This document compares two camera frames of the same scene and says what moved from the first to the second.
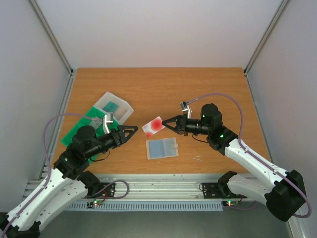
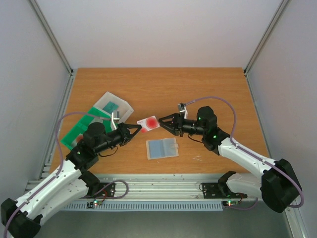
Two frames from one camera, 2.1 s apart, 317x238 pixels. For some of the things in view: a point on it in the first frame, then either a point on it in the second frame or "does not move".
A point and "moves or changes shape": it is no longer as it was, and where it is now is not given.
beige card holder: x=156 y=148 does not move
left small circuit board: x=90 y=204 does not move
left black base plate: x=108 y=192 does not move
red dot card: x=153 y=127 moves or changes shape
